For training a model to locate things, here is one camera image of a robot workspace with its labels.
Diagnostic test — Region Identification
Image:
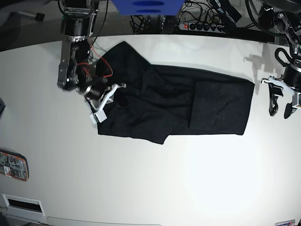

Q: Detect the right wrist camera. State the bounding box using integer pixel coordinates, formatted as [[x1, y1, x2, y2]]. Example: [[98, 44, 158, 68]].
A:
[[90, 110, 107, 126]]

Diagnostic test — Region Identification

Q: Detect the white power strip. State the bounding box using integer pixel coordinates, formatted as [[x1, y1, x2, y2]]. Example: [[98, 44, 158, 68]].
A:
[[178, 22, 224, 33]]

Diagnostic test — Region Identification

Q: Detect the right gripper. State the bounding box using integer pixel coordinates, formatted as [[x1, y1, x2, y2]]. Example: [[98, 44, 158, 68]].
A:
[[83, 83, 127, 113]]

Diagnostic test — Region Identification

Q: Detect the black remote control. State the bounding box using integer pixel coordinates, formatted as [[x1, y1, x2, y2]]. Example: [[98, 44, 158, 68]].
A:
[[161, 16, 178, 34]]

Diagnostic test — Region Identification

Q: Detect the blue plastic bin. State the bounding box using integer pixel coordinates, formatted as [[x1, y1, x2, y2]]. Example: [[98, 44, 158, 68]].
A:
[[112, 0, 184, 16]]

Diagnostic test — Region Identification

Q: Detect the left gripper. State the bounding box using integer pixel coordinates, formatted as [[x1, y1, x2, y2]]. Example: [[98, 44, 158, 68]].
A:
[[261, 65, 301, 119]]

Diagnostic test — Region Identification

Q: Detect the black power adapter brick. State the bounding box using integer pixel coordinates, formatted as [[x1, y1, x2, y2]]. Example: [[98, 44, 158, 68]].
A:
[[220, 0, 242, 23]]

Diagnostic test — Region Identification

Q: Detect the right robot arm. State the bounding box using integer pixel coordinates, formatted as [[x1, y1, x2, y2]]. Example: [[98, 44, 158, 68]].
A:
[[57, 0, 127, 113]]

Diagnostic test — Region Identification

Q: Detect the dark device at left edge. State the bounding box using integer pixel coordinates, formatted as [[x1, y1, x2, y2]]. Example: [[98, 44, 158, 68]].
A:
[[0, 98, 6, 117]]

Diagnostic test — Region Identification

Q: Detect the black chair caster wheel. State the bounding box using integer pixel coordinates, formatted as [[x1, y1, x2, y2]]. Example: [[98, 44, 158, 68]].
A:
[[35, 13, 45, 22]]

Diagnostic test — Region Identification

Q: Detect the black T-shirt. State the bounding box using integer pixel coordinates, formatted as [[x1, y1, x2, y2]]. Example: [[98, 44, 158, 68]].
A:
[[96, 42, 254, 144]]

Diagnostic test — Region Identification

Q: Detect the white table cable grommet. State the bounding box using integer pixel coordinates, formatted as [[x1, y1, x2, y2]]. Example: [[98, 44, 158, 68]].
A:
[[1, 194, 45, 216]]

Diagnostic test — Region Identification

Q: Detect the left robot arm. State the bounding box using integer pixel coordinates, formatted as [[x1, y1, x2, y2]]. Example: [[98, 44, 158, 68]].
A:
[[245, 0, 301, 119]]

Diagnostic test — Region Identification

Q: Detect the sticker card at bottom edge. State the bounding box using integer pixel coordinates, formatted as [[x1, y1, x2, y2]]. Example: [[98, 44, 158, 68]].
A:
[[275, 219, 295, 226]]

